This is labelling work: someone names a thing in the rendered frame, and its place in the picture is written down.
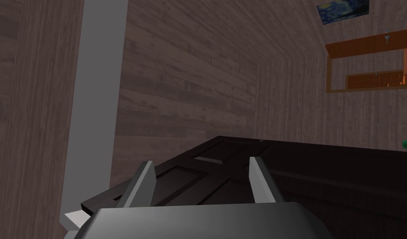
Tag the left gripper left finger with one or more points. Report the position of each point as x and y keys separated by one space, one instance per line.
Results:
x=140 y=186

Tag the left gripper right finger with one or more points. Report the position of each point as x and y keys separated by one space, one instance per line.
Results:
x=261 y=182

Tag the orange wooden shelf unit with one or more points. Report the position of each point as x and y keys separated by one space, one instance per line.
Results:
x=372 y=44

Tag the blue swirl wall painting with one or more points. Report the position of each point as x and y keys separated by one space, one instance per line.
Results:
x=342 y=10

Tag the dark brown panelled door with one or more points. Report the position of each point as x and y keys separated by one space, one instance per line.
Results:
x=210 y=172

